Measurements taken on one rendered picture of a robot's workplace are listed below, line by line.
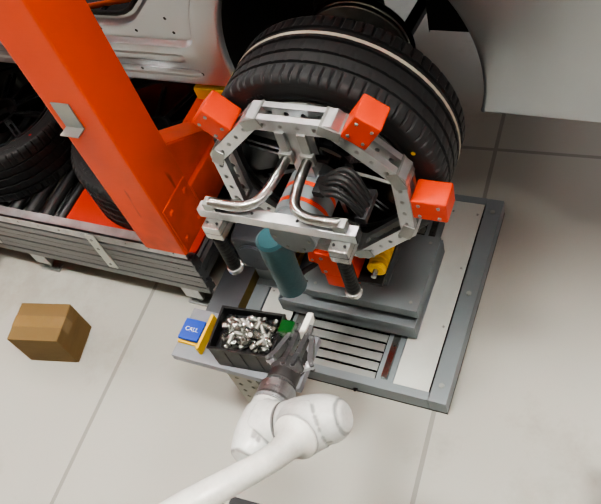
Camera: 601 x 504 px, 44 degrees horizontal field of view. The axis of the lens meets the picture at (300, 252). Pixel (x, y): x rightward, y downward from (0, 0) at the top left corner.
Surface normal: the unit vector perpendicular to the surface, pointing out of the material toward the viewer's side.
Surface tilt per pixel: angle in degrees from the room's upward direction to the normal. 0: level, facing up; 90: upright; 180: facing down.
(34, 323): 0
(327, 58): 10
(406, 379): 0
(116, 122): 90
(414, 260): 0
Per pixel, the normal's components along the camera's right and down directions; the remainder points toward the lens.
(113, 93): 0.91, 0.17
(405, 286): -0.23, -0.56
